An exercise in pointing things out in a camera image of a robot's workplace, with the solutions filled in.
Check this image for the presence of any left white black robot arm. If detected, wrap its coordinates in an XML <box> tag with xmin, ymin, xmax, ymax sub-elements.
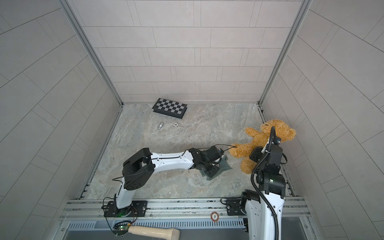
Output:
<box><xmin>114</xmin><ymin>146</ymin><xmax>231</xmax><ymax>210</ymax></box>

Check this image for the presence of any aluminium mounting rail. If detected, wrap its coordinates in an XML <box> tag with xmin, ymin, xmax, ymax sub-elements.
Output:
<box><xmin>58</xmin><ymin>196</ymin><xmax>311</xmax><ymax>222</ymax></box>

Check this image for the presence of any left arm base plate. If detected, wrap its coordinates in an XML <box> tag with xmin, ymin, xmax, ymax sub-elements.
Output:
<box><xmin>102</xmin><ymin>200</ymin><xmax>148</xmax><ymax>218</ymax></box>

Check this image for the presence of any tan teddy bear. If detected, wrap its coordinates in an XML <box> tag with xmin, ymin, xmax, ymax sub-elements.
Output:
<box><xmin>229</xmin><ymin>119</ymin><xmax>297</xmax><ymax>175</ymax></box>

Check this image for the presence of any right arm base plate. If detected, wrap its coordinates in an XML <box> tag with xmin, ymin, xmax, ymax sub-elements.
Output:
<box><xmin>224</xmin><ymin>198</ymin><xmax>247</xmax><ymax>216</ymax></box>

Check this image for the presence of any left green circuit board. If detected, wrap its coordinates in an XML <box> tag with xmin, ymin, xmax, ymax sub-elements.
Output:
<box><xmin>113</xmin><ymin>221</ymin><xmax>132</xmax><ymax>236</ymax></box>

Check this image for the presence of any grey-green teddy sweater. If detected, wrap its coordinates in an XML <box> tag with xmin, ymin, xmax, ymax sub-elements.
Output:
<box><xmin>200</xmin><ymin>155</ymin><xmax>232</xmax><ymax>181</ymax></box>

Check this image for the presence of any beige wooden handle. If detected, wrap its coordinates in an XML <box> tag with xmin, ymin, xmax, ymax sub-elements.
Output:
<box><xmin>128</xmin><ymin>226</ymin><xmax>181</xmax><ymax>240</ymax></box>

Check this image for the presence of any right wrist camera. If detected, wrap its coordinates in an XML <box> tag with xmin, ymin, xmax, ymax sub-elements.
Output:
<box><xmin>272</xmin><ymin>136</ymin><xmax>281</xmax><ymax>146</ymax></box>

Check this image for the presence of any round red white sticker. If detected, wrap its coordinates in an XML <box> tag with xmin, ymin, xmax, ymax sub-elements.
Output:
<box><xmin>211</xmin><ymin>212</ymin><xmax>219</xmax><ymax>222</ymax></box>

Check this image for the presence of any folded black white chessboard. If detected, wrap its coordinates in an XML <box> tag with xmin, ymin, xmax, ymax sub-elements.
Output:
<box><xmin>153</xmin><ymin>98</ymin><xmax>187</xmax><ymax>119</ymax></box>

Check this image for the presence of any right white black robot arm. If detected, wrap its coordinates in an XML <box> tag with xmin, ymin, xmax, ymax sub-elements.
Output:
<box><xmin>241</xmin><ymin>144</ymin><xmax>286</xmax><ymax>240</ymax></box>

